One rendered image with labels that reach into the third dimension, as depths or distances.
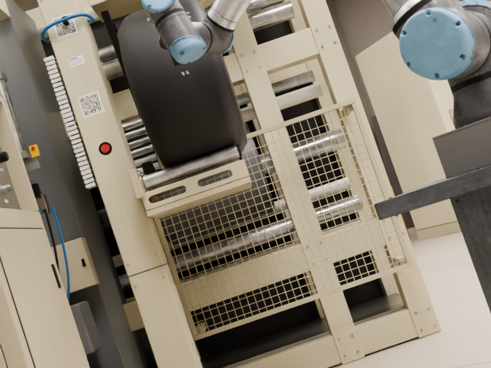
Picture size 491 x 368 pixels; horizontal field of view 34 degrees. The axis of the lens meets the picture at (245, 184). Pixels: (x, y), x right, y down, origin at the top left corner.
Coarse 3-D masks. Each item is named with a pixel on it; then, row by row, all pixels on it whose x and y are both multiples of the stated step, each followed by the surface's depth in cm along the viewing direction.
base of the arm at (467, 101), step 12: (456, 84) 185; (468, 84) 182; (480, 84) 181; (456, 96) 186; (468, 96) 182; (480, 96) 180; (456, 108) 187; (468, 108) 182; (480, 108) 180; (456, 120) 186; (468, 120) 182
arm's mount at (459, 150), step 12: (480, 120) 178; (456, 132) 182; (468, 132) 180; (480, 132) 178; (444, 144) 184; (456, 144) 182; (468, 144) 180; (480, 144) 179; (444, 156) 184; (456, 156) 183; (468, 156) 181; (480, 156) 179; (444, 168) 185; (456, 168) 183; (468, 168) 181
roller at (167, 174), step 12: (204, 156) 264; (216, 156) 263; (228, 156) 263; (240, 156) 264; (168, 168) 264; (180, 168) 263; (192, 168) 263; (204, 168) 264; (144, 180) 262; (156, 180) 263; (168, 180) 264
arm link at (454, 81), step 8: (464, 0) 182; (472, 0) 181; (480, 0) 182; (464, 8) 181; (472, 8) 181; (480, 8) 182; (488, 8) 183; (480, 16) 180; (488, 16) 182; (488, 24) 179; (488, 56) 178; (488, 64) 180; (480, 72) 181; (448, 80) 188; (456, 80) 185; (464, 80) 183
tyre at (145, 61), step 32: (192, 0) 269; (128, 32) 259; (128, 64) 255; (160, 64) 251; (192, 64) 251; (224, 64) 258; (160, 96) 251; (192, 96) 252; (224, 96) 254; (160, 128) 254; (192, 128) 256; (224, 128) 258; (160, 160) 268
